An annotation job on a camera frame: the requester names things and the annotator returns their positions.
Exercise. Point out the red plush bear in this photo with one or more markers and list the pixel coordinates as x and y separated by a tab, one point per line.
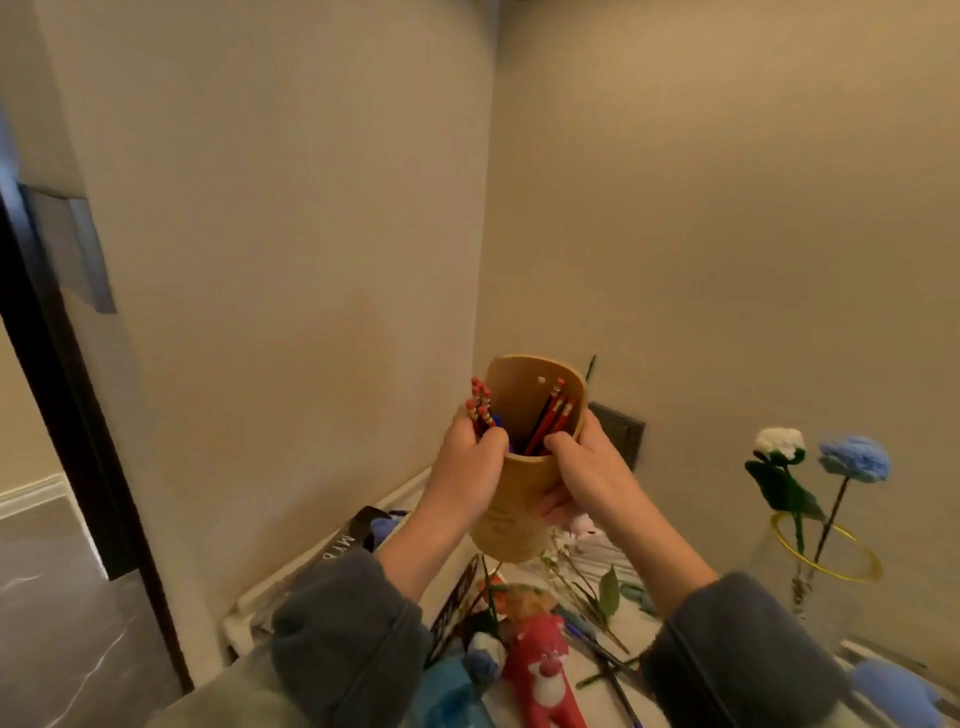
544	675

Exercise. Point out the wooden pen holder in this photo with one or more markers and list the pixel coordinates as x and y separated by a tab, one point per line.
525	480

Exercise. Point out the blue pen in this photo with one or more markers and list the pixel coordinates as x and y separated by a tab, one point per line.
600	646

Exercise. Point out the person's right thumb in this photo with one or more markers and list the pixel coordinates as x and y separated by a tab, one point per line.
564	448

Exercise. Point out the bunch of red pencils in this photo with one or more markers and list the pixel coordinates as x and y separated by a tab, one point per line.
480	409

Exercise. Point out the red and black pencils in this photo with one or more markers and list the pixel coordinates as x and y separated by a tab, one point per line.
547	424

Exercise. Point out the person's left hand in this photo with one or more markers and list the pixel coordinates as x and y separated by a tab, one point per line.
459	480

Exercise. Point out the blue soft object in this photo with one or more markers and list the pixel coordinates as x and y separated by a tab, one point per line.
896	691

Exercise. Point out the green flower stems with leaf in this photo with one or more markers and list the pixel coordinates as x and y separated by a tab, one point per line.
592	592

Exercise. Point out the black wall socket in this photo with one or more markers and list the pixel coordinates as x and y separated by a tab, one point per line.
621	433

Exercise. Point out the dark door frame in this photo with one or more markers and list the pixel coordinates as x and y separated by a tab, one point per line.
67	420

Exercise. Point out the orange artificial flower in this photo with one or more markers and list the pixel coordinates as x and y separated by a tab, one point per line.
519	600

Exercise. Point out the pink artificial flower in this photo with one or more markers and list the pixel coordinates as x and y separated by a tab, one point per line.
581	525

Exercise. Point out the person's right hand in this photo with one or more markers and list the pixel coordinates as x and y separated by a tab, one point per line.
604	480

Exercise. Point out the white baseboard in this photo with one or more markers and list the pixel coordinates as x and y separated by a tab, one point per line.
34	495

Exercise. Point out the black bag with white print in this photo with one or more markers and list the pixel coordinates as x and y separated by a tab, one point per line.
352	536

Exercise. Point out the blue knitted flower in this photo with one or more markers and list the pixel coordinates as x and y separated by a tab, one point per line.
853	459

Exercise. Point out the teal packet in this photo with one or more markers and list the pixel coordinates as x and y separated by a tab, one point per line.
448	697

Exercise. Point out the person's left forearm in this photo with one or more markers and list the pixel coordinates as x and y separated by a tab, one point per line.
360	637

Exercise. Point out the person's left thumb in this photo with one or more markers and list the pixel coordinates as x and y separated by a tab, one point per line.
491	448

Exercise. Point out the white knitted flower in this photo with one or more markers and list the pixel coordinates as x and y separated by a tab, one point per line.
780	469

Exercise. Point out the grey wall panel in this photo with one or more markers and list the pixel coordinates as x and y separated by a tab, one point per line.
71	247

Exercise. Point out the person's right forearm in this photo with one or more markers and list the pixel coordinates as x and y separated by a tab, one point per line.
720	652

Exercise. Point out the small white and blue flower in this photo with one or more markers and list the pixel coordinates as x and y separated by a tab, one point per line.
484	654

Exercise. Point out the glass vase with gold rim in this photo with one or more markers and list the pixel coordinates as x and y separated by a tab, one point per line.
814	592

